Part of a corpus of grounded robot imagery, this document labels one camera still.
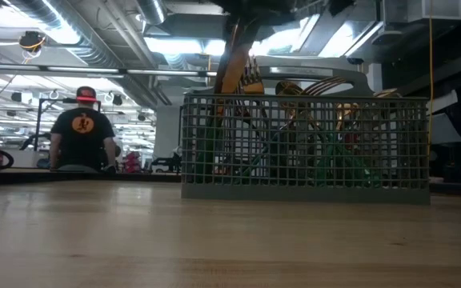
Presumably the long ceiling light bar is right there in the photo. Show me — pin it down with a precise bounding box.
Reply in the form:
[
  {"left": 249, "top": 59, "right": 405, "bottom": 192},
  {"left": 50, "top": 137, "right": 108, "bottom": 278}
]
[{"left": 0, "top": 62, "right": 219, "bottom": 79}]

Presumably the black round ceiling fixture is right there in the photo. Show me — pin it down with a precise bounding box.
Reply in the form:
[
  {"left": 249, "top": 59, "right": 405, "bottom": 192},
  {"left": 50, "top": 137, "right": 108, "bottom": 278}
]
[{"left": 17, "top": 30, "right": 47, "bottom": 55}]

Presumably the yellow hanging cable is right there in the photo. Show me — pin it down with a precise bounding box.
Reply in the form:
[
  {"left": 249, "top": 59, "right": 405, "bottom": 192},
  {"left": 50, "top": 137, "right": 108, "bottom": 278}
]
[{"left": 426, "top": 0, "right": 435, "bottom": 155}]

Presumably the white column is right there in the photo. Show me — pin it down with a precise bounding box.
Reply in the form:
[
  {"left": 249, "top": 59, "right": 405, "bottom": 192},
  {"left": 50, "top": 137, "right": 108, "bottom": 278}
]
[{"left": 153, "top": 102, "right": 183, "bottom": 161}]

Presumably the black metal table frame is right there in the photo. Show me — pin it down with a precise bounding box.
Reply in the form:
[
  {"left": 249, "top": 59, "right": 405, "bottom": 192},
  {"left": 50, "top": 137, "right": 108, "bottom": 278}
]
[{"left": 0, "top": 167, "right": 461, "bottom": 198}]

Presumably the grey plastic cutlery basket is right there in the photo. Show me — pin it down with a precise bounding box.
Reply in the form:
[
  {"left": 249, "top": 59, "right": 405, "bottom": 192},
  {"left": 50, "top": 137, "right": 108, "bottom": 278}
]
[{"left": 179, "top": 54, "right": 432, "bottom": 206}]

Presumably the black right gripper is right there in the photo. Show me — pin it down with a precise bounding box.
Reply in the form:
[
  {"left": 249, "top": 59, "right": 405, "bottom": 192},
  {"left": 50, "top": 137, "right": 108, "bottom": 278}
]
[{"left": 210, "top": 0, "right": 310, "bottom": 28}]

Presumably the white panel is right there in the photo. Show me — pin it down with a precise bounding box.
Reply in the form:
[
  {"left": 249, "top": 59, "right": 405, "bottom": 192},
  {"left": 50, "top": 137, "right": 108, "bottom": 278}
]
[{"left": 431, "top": 90, "right": 461, "bottom": 146}]

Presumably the person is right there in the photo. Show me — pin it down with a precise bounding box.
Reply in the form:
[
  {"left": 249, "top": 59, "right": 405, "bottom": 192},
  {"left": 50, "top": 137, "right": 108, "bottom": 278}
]
[{"left": 49, "top": 86, "right": 118, "bottom": 174}]

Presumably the white ceiling unit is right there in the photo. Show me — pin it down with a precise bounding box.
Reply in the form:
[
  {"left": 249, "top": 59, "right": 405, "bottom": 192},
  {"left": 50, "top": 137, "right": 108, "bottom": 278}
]
[{"left": 382, "top": 0, "right": 461, "bottom": 23}]

